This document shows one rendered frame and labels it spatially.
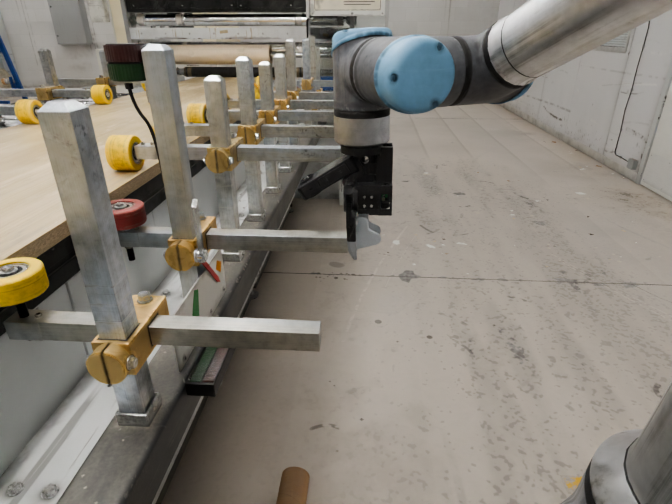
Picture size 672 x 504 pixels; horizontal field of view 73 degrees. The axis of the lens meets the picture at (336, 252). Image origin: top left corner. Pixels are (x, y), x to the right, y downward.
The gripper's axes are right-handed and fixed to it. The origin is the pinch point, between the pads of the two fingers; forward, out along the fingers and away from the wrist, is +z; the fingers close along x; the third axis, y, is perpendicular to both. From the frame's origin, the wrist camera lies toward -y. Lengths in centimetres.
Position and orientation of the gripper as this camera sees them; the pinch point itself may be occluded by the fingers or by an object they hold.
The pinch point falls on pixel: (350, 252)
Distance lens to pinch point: 83.8
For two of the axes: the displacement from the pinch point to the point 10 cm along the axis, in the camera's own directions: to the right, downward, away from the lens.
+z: 0.3, 9.0, 4.3
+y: 10.0, 0.1, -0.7
